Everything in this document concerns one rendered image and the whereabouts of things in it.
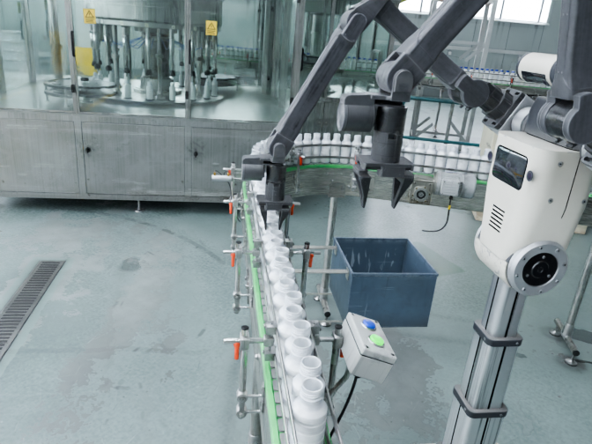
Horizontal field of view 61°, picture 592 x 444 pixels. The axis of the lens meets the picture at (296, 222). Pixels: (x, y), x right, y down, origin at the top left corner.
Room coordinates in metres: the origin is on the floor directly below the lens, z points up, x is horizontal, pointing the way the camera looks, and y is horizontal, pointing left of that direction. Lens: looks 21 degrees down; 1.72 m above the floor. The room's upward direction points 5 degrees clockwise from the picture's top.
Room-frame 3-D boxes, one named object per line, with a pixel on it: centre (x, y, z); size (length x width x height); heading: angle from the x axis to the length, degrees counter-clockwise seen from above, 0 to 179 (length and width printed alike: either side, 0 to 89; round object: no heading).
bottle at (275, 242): (1.26, 0.05, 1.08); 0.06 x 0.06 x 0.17
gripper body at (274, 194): (1.38, 0.07, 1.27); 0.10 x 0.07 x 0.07; 99
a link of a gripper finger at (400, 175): (0.96, -0.18, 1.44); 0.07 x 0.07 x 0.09; 9
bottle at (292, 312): (0.91, -0.01, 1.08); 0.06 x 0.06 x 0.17
